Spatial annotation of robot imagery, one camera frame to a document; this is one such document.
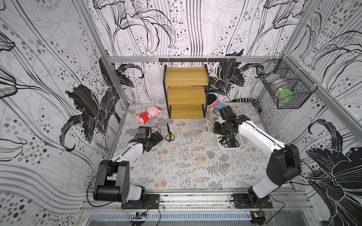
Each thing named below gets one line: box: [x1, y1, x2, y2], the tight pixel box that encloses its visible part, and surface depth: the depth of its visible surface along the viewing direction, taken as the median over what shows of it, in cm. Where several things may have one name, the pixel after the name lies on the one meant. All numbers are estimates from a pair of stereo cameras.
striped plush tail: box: [230, 97, 263, 113], surface depth 121 cm
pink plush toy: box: [135, 105, 162, 124], surface depth 107 cm
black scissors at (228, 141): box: [218, 135, 240, 148], surface depth 95 cm
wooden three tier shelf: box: [163, 64, 211, 120], surface depth 105 cm
